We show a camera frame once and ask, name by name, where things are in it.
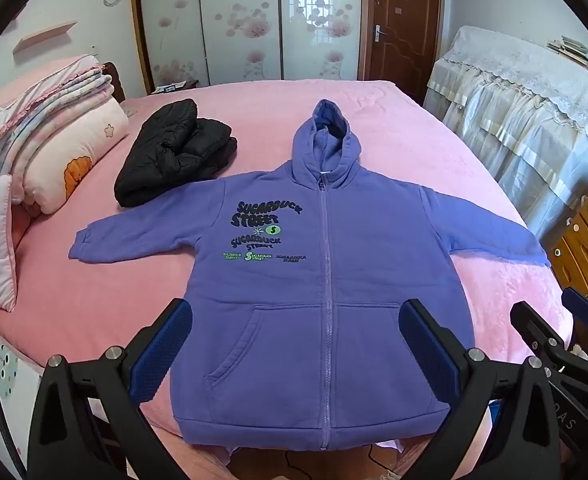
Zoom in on floral sliding door wardrobe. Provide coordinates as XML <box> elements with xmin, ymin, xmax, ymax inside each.
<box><xmin>129</xmin><ymin>0</ymin><xmax>375</xmax><ymax>95</ymax></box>

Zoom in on pink bed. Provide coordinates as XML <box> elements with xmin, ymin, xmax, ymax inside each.
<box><xmin>0</xmin><ymin>79</ymin><xmax>575</xmax><ymax>480</ymax></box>

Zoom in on wooden drawer cabinet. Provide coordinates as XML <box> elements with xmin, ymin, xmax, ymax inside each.
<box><xmin>546</xmin><ymin>180</ymin><xmax>588</xmax><ymax>296</ymax></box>

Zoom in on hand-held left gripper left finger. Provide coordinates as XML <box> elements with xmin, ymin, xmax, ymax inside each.
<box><xmin>26</xmin><ymin>298</ymin><xmax>195</xmax><ymax>480</ymax></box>

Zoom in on purple zip hoodie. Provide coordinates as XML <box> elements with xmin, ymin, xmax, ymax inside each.
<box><xmin>69</xmin><ymin>99</ymin><xmax>550</xmax><ymax>453</ymax></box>

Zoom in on small white boxes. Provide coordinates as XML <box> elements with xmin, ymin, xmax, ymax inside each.
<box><xmin>153</xmin><ymin>81</ymin><xmax>200</xmax><ymax>94</ymax></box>

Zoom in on white pillow with pink ruffle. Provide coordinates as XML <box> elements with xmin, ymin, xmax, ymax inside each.
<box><xmin>0</xmin><ymin>55</ymin><xmax>100</xmax><ymax>141</ymax></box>

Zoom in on cream flower print quilt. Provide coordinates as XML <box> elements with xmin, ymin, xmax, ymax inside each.
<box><xmin>11</xmin><ymin>97</ymin><xmax>130</xmax><ymax>218</ymax></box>

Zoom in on stack of books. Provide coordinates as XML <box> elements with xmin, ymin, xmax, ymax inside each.
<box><xmin>546</xmin><ymin>35</ymin><xmax>588</xmax><ymax>81</ymax></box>

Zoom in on lace covered furniture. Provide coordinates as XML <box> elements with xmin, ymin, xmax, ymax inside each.
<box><xmin>424</xmin><ymin>25</ymin><xmax>588</xmax><ymax>231</ymax></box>

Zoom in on black puffer jacket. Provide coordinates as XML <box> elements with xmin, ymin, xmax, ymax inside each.
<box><xmin>114</xmin><ymin>98</ymin><xmax>238</xmax><ymax>208</ymax></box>

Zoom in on dark wooden headboard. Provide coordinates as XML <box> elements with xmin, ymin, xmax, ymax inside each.
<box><xmin>101</xmin><ymin>61</ymin><xmax>127</xmax><ymax>103</ymax></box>

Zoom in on striped folded quilt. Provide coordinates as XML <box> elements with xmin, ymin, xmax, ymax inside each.
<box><xmin>0</xmin><ymin>74</ymin><xmax>116</xmax><ymax>176</ymax></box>

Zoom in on pink wall shelf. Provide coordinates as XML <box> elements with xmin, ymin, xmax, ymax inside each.
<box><xmin>16</xmin><ymin>21</ymin><xmax>78</xmax><ymax>53</ymax></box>

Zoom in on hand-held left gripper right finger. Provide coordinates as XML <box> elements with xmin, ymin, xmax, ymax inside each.
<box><xmin>398</xmin><ymin>298</ymin><xmax>560</xmax><ymax>480</ymax></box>

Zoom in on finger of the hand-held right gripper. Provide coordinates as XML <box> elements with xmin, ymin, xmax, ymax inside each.
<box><xmin>510</xmin><ymin>301</ymin><xmax>588</xmax><ymax>392</ymax></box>
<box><xmin>562</xmin><ymin>287</ymin><xmax>588</xmax><ymax>341</ymax></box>

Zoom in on brown wooden door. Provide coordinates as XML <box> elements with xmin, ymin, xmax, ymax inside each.
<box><xmin>359</xmin><ymin>0</ymin><xmax>445</xmax><ymax>106</ymax></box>

